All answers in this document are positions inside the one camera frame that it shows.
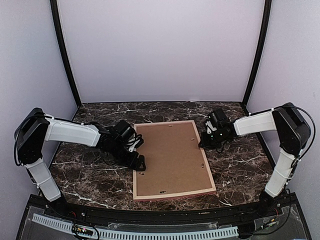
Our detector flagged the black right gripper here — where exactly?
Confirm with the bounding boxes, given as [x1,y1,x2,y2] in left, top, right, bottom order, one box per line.
[199,128,229,150]

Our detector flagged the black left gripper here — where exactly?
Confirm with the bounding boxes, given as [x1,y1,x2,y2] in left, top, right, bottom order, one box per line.
[109,140,146,171]

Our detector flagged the brown cardboard backing board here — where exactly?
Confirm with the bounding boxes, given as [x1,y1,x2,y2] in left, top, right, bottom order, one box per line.
[136,122,213,196]

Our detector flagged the light wooden picture frame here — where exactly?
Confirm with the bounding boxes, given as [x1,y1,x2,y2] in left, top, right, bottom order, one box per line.
[132,119,217,201]

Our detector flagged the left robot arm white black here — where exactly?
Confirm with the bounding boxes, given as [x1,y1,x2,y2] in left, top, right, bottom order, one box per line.
[13,107,146,218]

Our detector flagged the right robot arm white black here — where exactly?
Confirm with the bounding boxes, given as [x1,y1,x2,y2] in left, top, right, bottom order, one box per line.
[198,102,317,217]

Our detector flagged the small circuit board with leds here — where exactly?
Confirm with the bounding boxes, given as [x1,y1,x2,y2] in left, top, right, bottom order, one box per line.
[71,224,94,236]

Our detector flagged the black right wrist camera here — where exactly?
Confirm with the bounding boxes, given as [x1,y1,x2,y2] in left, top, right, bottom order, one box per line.
[205,108,229,132]

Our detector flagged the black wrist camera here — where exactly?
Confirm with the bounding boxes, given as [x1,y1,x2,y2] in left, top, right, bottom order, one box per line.
[114,120,144,152]
[205,108,229,132]

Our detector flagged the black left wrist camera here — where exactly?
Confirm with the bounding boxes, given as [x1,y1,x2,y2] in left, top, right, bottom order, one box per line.
[114,120,144,152]

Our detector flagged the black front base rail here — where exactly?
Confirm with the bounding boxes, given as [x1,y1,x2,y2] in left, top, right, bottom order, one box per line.
[28,191,298,226]

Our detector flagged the white slotted cable duct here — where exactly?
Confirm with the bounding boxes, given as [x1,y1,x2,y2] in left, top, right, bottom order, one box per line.
[31,213,239,240]

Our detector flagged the black right enclosure post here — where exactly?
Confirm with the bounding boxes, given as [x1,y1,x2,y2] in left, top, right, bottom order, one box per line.
[241,0,273,109]

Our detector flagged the black enclosure post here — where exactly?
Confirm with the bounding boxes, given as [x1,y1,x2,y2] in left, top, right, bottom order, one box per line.
[241,0,273,109]
[49,0,82,108]

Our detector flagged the right connector board with wires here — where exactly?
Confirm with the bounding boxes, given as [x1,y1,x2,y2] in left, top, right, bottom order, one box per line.
[260,217,277,230]

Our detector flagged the black left enclosure post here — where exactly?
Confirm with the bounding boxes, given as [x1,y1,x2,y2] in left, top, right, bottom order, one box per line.
[49,0,82,108]

